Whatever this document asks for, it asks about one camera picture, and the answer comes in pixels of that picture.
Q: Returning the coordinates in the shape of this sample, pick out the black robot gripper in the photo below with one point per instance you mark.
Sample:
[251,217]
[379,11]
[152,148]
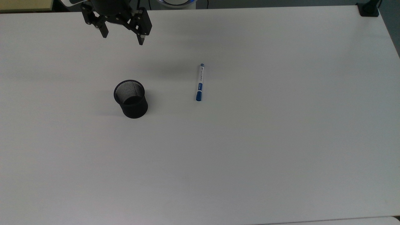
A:
[111,7]

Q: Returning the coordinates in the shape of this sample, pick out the blue and white marker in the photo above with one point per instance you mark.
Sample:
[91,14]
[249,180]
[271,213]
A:
[200,82]

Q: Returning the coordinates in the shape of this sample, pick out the black mesh pen holder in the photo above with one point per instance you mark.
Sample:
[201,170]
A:
[132,101]

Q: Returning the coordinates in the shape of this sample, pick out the yellow board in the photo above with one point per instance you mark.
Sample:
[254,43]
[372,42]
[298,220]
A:
[25,5]

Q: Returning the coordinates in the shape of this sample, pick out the black table clamp mount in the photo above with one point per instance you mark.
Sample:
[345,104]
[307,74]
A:
[368,8]

